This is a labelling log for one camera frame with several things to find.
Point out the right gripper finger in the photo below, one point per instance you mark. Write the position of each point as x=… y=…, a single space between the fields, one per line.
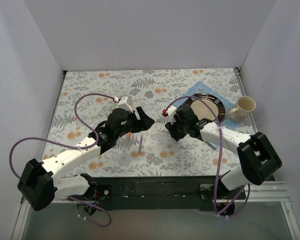
x=175 y=130
x=186 y=114

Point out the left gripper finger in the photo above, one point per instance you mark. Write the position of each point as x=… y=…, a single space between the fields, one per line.
x=144 y=125
x=142 y=116

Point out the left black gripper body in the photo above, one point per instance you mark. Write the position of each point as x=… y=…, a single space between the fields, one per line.
x=136 y=120

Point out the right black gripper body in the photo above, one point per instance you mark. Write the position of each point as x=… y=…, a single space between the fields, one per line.
x=175 y=130

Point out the purple pen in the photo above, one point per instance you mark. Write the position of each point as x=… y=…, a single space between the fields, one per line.
x=140 y=143

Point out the grey highlighter pen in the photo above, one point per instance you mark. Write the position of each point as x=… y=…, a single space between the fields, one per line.
x=129 y=134

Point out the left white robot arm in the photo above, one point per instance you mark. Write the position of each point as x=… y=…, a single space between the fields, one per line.
x=39 y=180

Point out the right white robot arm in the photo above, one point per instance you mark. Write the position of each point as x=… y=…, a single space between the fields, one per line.
x=258 y=159

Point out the dark striped plate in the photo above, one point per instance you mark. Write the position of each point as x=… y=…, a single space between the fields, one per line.
x=202 y=111

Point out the blue checked cloth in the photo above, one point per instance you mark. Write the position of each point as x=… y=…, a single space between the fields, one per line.
x=200 y=87

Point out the floral table mat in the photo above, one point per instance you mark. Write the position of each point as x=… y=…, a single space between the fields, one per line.
x=86 y=95

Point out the cream ceramic mug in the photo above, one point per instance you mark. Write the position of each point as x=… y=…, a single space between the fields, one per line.
x=242 y=108

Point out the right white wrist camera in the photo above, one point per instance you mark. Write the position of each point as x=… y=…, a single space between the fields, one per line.
x=169 y=114

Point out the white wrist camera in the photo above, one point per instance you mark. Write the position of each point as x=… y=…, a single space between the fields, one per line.
x=169 y=114
x=123 y=104

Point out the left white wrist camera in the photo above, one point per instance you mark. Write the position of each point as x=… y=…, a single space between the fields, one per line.
x=123 y=104

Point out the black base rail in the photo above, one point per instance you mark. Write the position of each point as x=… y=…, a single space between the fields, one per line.
x=150 y=193

